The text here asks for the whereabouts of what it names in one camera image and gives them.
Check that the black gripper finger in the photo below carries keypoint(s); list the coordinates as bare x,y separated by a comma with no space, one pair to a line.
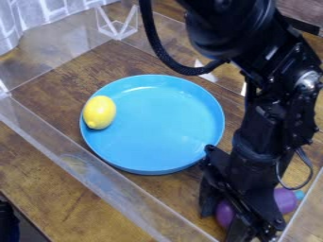
210,197
242,230

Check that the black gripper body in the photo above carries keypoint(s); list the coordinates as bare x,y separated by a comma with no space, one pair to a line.
247,183

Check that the purple toy eggplant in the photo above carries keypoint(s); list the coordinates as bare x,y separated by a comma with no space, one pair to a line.
286,198

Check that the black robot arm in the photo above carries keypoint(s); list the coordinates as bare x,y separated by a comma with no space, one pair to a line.
246,32

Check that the blue round tray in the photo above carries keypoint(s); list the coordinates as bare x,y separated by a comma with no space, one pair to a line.
167,119

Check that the yellow toy lemon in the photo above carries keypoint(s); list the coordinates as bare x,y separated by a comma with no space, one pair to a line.
99,112

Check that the white patterned curtain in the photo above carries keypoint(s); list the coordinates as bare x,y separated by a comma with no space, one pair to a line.
24,14

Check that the clear acrylic enclosure wall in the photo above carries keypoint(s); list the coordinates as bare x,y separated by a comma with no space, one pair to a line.
78,198

